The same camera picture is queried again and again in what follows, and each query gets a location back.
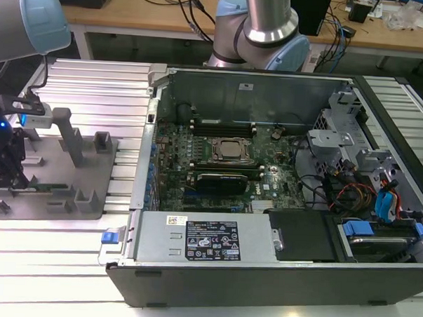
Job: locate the blue case latch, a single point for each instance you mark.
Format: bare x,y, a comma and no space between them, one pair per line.
110,238

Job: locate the black graphics card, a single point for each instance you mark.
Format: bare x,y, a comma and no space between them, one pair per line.
221,183

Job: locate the small black adapter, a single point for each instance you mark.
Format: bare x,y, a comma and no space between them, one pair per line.
349,32

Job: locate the RAM slot with black clips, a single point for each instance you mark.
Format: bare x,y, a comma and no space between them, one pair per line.
223,133
223,125
229,163

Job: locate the green RAM stick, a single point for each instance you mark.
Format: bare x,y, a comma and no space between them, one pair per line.
50,186

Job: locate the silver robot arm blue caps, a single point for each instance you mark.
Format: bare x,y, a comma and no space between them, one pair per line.
260,16

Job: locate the clear plastic bags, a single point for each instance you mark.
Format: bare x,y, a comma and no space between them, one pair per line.
407,16

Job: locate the black computer tower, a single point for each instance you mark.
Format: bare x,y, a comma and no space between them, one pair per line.
314,15

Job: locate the green motherboard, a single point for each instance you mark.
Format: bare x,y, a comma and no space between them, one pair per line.
171,185

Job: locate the hard disk in blue carrier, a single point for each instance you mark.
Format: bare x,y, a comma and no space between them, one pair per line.
356,228

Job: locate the small black box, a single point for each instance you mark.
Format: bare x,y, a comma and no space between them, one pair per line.
360,12

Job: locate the black plastic drive cover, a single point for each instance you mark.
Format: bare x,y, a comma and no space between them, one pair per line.
299,236

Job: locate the silver chipset heat sink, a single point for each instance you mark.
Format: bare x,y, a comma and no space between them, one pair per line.
263,206

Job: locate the grey parts rack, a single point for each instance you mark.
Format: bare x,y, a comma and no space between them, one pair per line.
63,173

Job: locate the silver CPU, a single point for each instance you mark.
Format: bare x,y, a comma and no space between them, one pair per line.
232,149

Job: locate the wooden desk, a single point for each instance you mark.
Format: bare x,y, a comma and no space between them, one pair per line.
133,20

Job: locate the RAM slot with white clips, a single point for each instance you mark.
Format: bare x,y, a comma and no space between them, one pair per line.
228,166
223,129
223,121
261,174

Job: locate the grey power supply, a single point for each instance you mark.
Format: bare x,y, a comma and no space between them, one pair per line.
158,240

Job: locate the CPU socket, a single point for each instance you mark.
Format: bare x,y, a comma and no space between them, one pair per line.
214,158

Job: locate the white wrist camera black mount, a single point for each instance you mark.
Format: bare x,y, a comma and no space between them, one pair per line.
41,120

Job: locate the round coin battery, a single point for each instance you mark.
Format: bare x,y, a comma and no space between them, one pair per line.
276,134

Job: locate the grey metal drive cage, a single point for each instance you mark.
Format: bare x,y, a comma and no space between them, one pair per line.
330,137

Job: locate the black open PC case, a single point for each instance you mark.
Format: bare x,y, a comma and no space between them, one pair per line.
262,290

